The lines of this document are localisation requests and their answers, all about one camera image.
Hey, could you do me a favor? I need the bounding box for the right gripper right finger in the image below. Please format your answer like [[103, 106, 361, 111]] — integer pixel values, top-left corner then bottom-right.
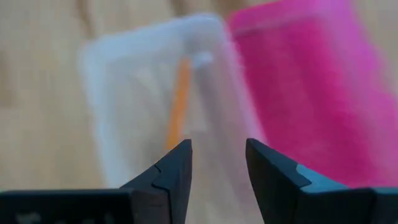
[[245, 138, 376, 224]]

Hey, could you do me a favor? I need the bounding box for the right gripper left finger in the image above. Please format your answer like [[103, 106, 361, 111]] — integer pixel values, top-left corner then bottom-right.
[[120, 138, 193, 224]]

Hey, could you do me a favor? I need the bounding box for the orange pencil with pink eraser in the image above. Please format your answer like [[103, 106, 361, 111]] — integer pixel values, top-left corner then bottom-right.
[[164, 57, 193, 150]]

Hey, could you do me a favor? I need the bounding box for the translucent plastic pencil box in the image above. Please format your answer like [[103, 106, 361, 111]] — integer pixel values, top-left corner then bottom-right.
[[79, 14, 268, 224]]

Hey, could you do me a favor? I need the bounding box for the pink plastic basket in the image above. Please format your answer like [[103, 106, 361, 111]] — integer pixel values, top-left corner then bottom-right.
[[228, 0, 398, 189]]

